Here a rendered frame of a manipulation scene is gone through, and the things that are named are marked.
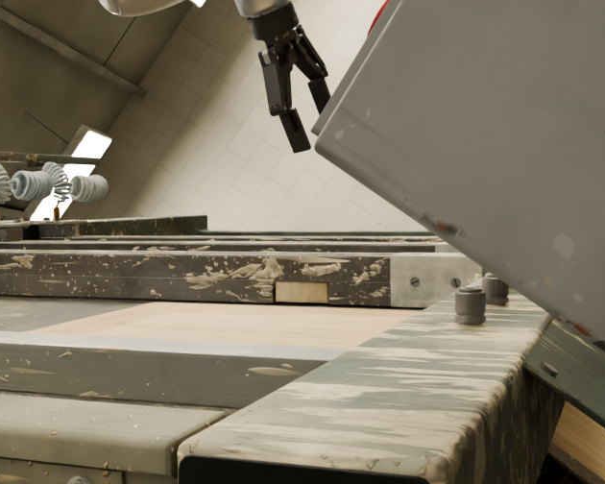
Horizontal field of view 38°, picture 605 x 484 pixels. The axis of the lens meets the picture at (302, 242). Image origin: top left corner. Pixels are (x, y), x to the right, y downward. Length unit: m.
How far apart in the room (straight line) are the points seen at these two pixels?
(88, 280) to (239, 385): 0.78
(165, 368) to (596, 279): 0.42
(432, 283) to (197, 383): 0.58
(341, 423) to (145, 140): 6.55
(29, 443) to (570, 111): 0.28
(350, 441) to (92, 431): 0.12
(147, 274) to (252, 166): 5.23
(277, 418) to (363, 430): 0.05
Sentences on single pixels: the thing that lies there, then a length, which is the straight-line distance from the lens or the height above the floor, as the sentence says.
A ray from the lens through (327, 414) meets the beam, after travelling 0.44.
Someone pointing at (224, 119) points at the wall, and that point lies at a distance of 6.72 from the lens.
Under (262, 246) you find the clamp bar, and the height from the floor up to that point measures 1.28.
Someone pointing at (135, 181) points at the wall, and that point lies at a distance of 6.91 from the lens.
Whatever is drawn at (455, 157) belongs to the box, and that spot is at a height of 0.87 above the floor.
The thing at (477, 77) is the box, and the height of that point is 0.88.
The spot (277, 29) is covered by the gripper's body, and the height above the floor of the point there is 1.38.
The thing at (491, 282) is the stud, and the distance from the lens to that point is 0.84.
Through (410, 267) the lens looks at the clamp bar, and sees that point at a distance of 1.20.
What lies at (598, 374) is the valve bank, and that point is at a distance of 0.71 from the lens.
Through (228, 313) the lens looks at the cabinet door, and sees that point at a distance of 1.06.
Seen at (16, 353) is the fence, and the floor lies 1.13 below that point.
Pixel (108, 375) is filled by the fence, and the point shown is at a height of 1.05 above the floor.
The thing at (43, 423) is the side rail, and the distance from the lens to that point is 0.44.
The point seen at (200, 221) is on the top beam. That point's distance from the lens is 2.79.
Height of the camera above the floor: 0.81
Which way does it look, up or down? 15 degrees up
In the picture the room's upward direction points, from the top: 54 degrees counter-clockwise
